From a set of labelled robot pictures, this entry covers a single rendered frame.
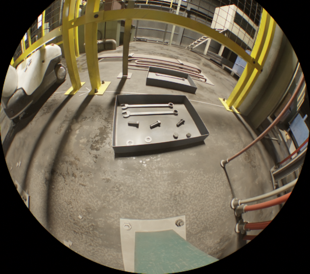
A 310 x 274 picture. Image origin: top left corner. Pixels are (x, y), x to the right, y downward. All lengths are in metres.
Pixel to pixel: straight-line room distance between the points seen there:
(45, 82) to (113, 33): 1.79
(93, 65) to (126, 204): 0.60
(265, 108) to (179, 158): 0.84
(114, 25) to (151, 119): 2.16
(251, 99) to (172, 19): 0.80
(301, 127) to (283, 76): 4.42
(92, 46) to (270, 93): 1.22
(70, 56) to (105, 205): 0.68
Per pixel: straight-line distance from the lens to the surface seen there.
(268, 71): 0.95
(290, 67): 1.03
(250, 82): 0.90
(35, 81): 0.79
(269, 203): 0.44
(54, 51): 0.91
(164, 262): 0.20
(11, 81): 0.88
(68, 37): 0.65
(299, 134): 5.33
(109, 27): 2.38
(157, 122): 0.38
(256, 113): 1.01
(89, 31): 0.56
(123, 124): 0.39
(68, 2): 0.70
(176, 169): 0.33
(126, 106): 0.45
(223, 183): 0.43
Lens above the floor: 0.30
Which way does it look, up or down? 47 degrees down
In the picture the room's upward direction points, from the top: 13 degrees clockwise
